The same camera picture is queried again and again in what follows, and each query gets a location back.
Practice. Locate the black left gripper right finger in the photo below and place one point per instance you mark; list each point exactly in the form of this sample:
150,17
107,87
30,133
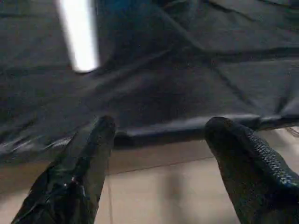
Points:
259,172

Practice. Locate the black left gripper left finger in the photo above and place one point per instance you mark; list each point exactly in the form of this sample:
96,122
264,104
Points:
70,177

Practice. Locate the white plastic table leg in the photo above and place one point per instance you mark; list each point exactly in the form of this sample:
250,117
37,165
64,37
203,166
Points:
79,35

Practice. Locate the black work mat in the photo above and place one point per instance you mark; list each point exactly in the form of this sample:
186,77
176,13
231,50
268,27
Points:
187,70

